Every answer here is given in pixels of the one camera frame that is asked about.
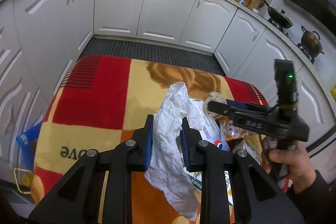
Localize brown paper ball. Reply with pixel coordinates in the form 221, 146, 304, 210
203, 91, 228, 118

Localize dark metal cooking pot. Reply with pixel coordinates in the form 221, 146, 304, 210
301, 26, 325, 58

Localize red yellow patterned blanket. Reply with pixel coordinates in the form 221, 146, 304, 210
29, 55, 266, 223

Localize white kitchen base cabinets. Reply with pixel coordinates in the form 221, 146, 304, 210
1, 0, 335, 182

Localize white orange snack bag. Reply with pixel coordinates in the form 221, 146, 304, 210
218, 117, 256, 141

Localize person right hand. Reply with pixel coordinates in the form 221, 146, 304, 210
261, 141, 317, 194

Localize dark ribbed floor mat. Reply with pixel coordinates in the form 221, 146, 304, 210
80, 38, 226, 76

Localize white pepsi logo bag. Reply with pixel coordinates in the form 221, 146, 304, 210
190, 98, 230, 151

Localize white paper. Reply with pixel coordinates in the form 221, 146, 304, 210
145, 82, 206, 221

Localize green white medicine box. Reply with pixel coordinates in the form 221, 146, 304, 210
181, 130, 259, 214

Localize blue snack bag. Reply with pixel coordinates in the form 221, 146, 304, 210
16, 122, 42, 171

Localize black frying pan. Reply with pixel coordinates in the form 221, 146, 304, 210
260, 0, 293, 29

